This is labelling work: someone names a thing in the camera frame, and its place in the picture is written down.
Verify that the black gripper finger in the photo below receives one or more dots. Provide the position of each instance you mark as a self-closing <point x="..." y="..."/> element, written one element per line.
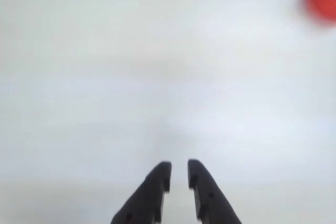
<point x="147" y="197"/>
<point x="210" y="197"/>

